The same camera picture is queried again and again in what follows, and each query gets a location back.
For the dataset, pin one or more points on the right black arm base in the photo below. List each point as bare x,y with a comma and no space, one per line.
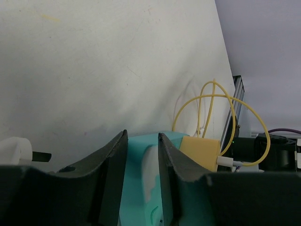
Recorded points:
284,153

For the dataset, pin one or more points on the yellow charger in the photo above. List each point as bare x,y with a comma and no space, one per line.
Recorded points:
203,151

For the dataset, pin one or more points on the teal triangular socket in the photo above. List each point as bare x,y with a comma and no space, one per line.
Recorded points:
141,202

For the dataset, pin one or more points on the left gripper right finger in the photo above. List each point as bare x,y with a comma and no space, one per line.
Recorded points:
193,196

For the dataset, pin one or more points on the aluminium front rail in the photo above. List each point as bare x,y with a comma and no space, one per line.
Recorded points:
239,94

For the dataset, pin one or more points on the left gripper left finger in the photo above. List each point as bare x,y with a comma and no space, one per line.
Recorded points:
85,193

